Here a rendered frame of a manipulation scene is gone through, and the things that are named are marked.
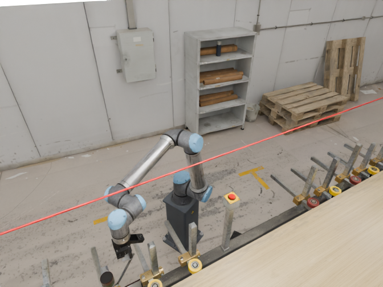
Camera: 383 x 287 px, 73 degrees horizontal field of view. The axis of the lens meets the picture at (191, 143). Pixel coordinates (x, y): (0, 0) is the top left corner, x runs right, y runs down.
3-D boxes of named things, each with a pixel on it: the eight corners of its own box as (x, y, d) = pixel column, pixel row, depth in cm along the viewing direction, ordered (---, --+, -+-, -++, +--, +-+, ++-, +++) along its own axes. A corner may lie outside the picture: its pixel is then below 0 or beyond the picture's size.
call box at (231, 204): (222, 204, 155) (223, 195, 151) (231, 200, 158) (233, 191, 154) (229, 212, 150) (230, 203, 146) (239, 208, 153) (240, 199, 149)
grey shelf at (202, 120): (184, 128, 439) (183, 31, 349) (229, 117, 470) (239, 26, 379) (195, 142, 406) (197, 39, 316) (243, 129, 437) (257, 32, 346)
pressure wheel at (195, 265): (186, 279, 153) (186, 269, 146) (190, 266, 159) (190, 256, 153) (199, 282, 152) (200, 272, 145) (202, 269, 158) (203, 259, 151)
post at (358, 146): (336, 187, 230) (356, 143, 202) (338, 185, 231) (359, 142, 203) (339, 189, 227) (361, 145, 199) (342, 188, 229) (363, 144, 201)
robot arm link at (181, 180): (179, 181, 234) (179, 167, 224) (195, 188, 227) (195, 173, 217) (170, 192, 224) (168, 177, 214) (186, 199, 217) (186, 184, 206)
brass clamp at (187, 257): (177, 259, 163) (177, 255, 160) (196, 250, 168) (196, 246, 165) (182, 268, 159) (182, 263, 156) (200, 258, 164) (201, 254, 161)
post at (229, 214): (220, 247, 181) (225, 204, 155) (225, 244, 183) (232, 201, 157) (223, 252, 178) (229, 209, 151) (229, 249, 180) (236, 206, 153)
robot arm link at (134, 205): (130, 189, 139) (114, 204, 130) (147, 197, 134) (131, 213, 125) (133, 200, 144) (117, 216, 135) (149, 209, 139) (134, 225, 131)
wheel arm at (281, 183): (269, 177, 223) (271, 173, 220) (272, 176, 224) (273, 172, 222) (310, 213, 192) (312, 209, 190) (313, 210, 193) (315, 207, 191)
